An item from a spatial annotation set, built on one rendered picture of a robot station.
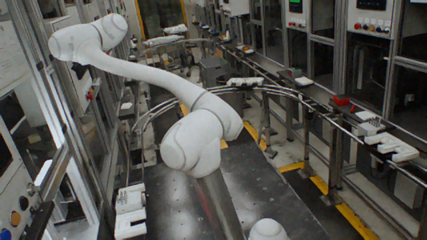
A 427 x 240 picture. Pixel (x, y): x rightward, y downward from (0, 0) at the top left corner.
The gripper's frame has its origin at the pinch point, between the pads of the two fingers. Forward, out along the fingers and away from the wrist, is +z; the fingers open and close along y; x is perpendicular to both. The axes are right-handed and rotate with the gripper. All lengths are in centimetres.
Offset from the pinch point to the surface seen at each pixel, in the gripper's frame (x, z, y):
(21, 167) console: -4, -36, 61
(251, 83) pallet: 153, 38, -122
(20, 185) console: -2, -37, 65
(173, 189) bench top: 90, 31, 21
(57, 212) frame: 28, 29, 57
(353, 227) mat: 221, -27, 8
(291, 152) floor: 240, 45, -85
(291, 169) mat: 225, 35, -56
